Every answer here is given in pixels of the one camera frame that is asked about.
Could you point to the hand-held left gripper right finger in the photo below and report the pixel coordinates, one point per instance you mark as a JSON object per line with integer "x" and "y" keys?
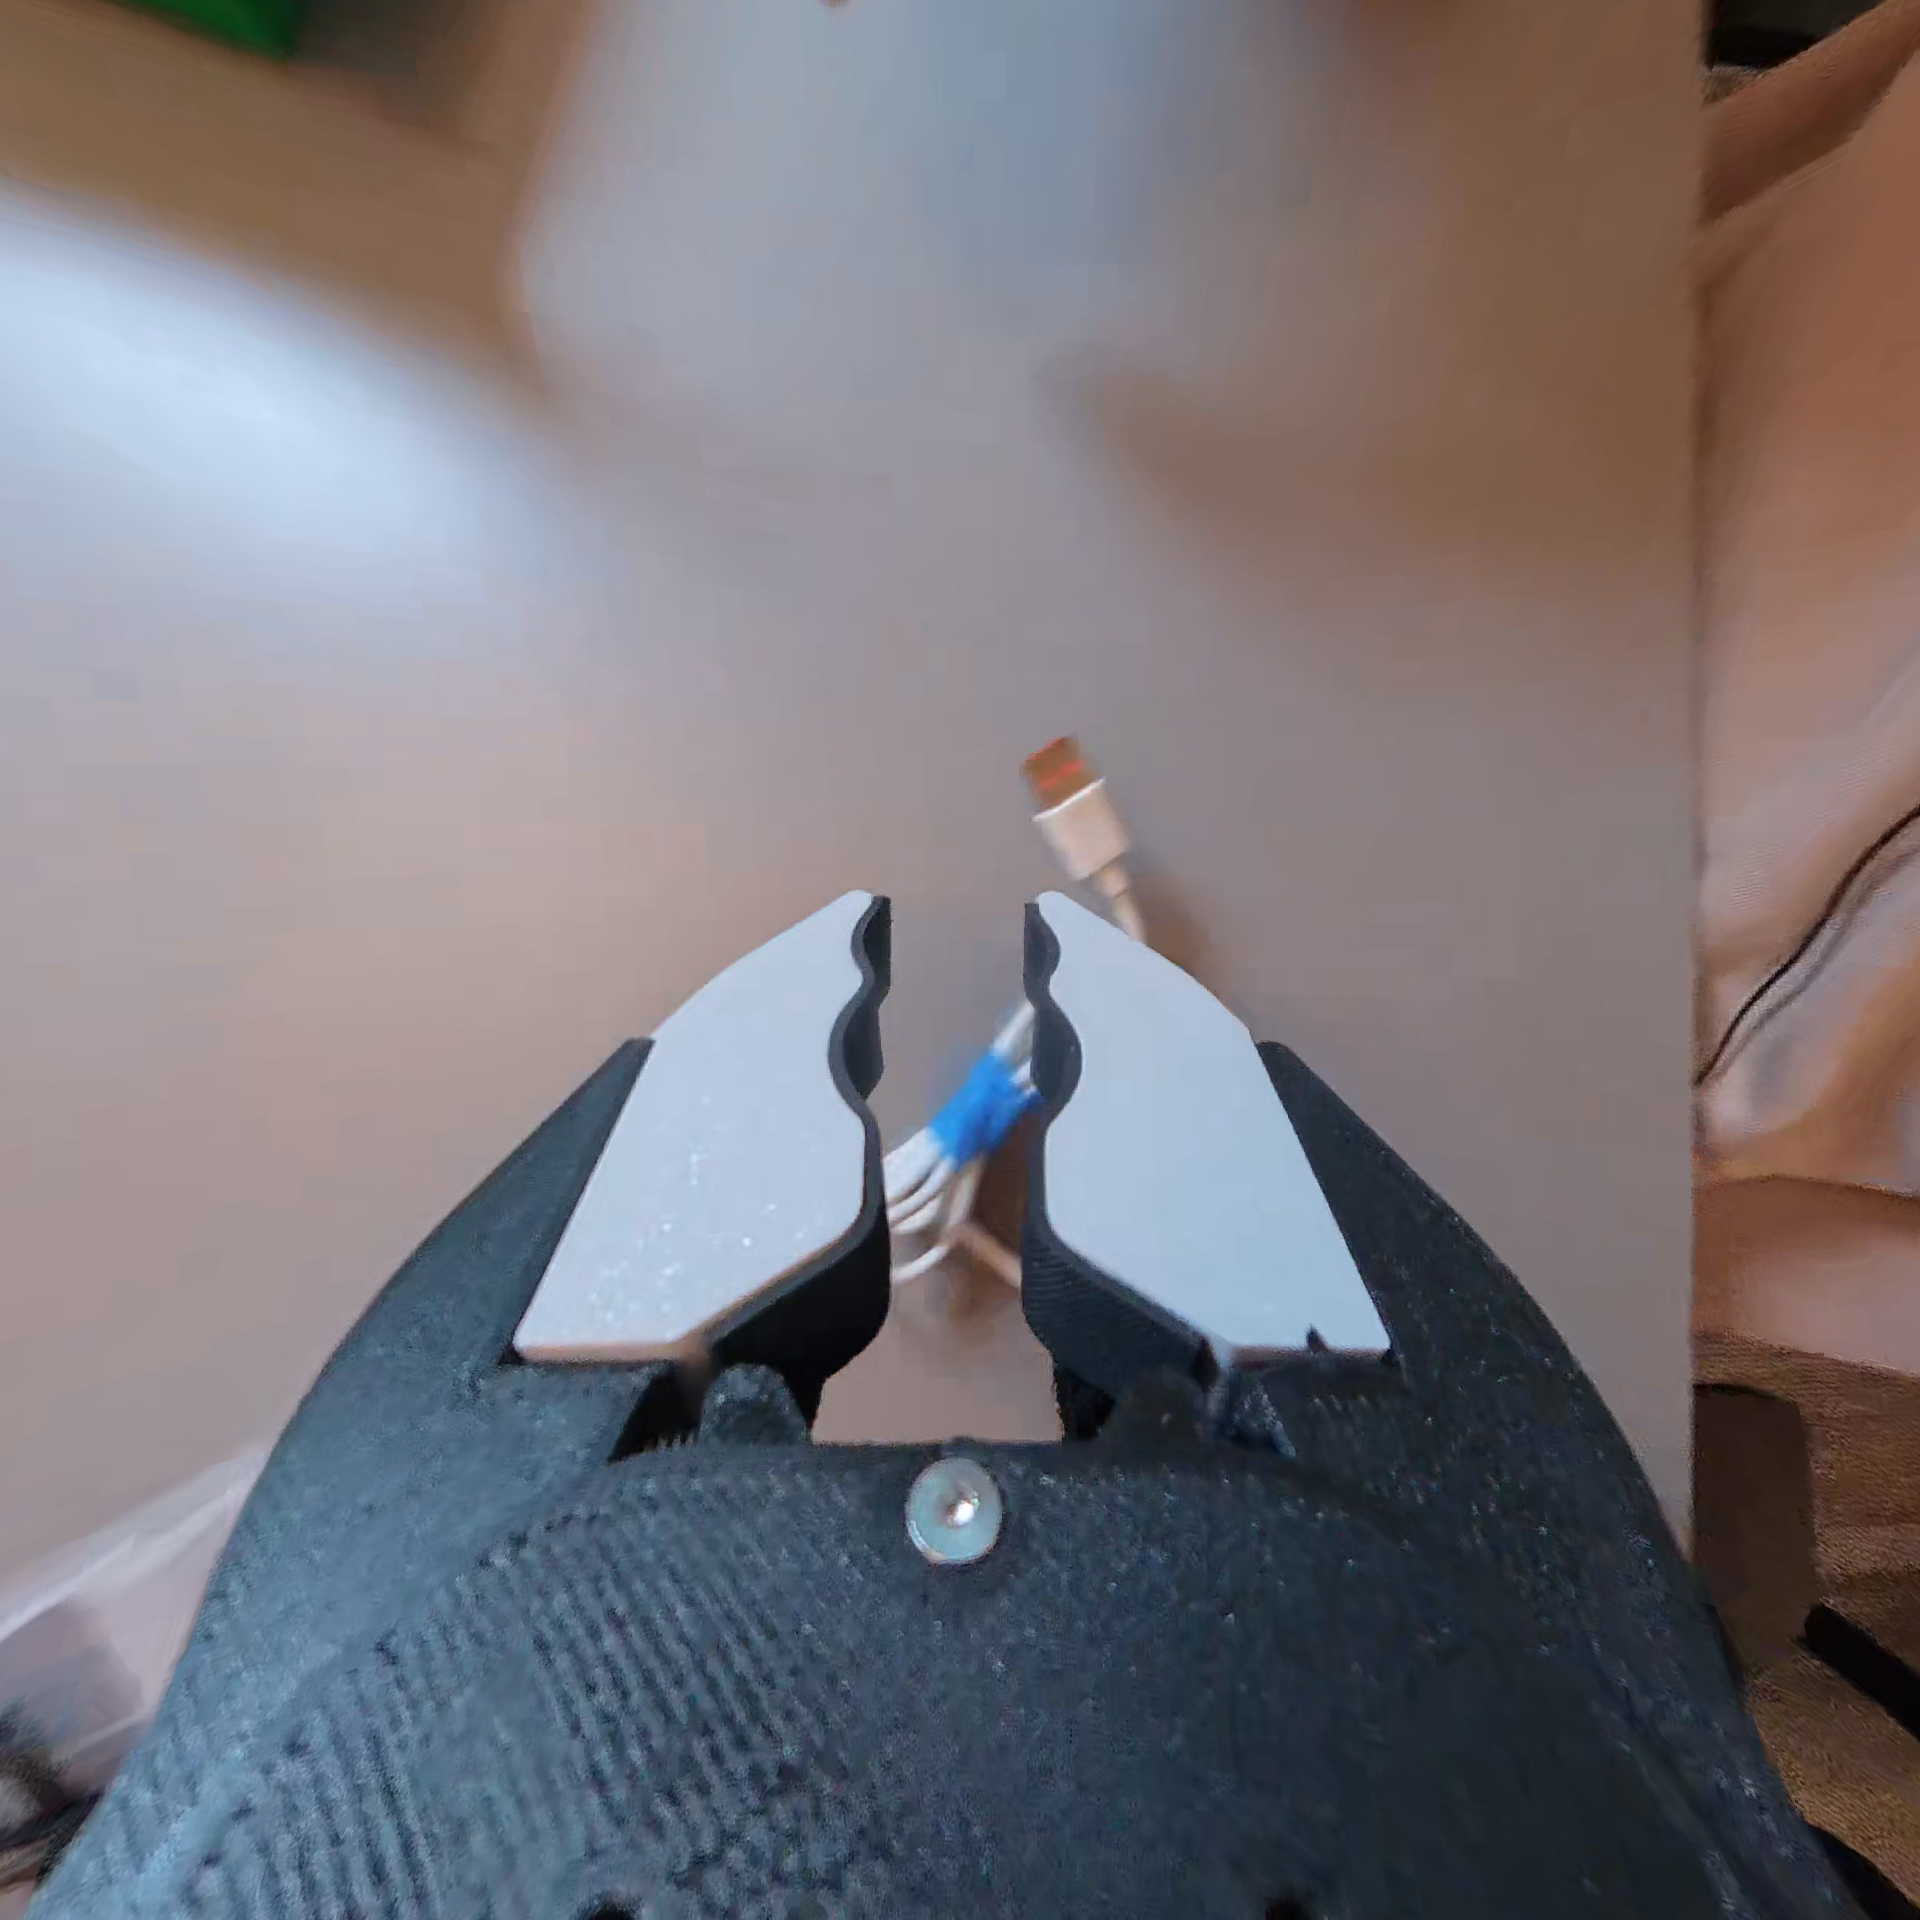
{"x": 1201, "y": 1184}

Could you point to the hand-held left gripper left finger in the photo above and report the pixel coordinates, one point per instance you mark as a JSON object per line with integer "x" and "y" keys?
{"x": 704, "y": 1184}

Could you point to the green plastic storage bin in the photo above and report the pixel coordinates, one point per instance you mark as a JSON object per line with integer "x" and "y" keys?
{"x": 250, "y": 23}

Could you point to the person's beige sweatshirt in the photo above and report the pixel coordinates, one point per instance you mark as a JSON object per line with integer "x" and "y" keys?
{"x": 1800, "y": 450}

